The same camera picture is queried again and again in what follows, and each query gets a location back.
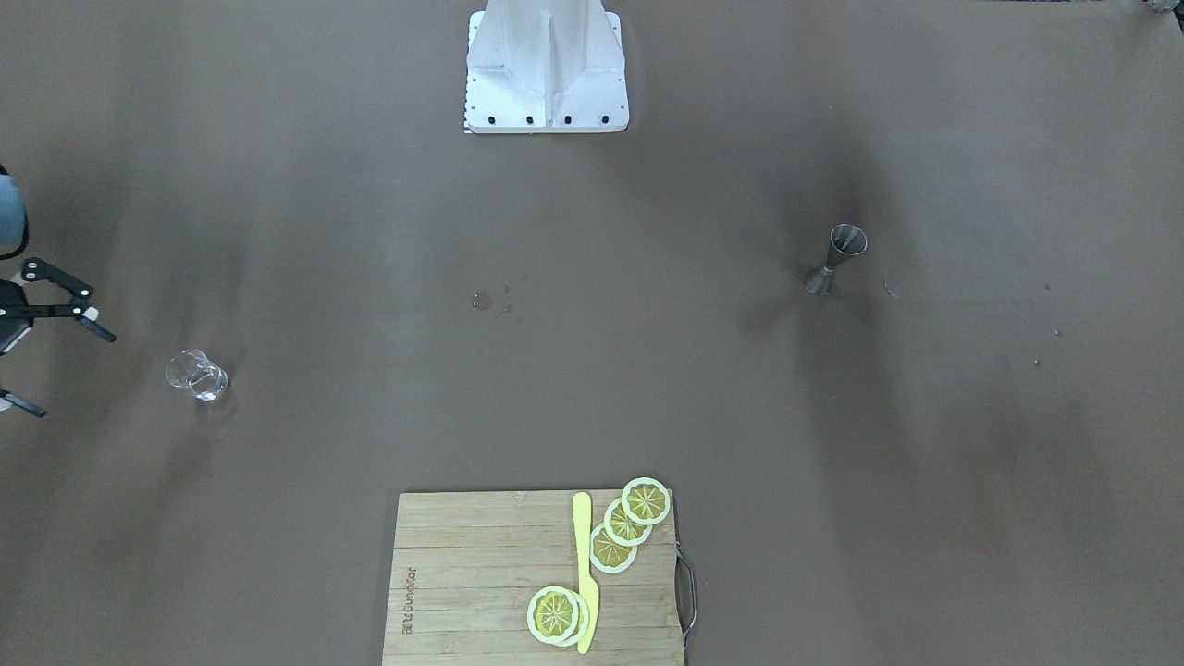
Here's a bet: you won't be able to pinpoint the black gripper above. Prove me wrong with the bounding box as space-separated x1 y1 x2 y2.
0 257 118 420

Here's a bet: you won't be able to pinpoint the small clear glass beaker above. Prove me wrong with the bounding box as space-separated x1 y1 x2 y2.
165 350 231 403

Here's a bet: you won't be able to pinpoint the steel jigger measuring cup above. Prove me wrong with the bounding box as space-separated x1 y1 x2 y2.
803 223 870 295

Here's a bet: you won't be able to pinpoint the spilled liquid drops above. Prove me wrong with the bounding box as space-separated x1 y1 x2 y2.
470 274 530 319

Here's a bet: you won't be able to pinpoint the wooden cutting board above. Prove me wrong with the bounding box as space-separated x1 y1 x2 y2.
382 489 699 665

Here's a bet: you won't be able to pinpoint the lemon slice by knife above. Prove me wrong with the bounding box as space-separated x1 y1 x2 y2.
527 585 591 648

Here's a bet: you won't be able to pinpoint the yellow plastic knife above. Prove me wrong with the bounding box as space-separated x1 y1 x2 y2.
571 489 600 654

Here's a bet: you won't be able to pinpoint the lemon slice front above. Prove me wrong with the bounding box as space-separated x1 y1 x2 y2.
620 476 673 526

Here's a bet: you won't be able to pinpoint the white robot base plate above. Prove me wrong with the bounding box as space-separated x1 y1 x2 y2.
462 1 631 135

